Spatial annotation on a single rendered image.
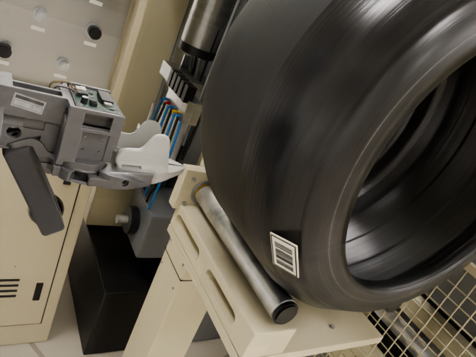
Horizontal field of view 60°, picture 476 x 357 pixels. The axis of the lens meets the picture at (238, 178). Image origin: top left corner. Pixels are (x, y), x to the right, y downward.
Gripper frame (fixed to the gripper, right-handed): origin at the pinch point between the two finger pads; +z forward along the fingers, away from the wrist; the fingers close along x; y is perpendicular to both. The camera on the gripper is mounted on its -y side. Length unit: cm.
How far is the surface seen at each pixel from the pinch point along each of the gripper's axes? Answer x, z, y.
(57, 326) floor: 71, 16, -107
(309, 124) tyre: -9.1, 8.4, 12.7
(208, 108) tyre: 10.2, 7.5, 5.8
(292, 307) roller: -8.6, 23.1, -15.9
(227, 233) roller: 10.4, 20.9, -16.6
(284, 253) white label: -10.8, 12.9, -3.6
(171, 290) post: 30, 28, -51
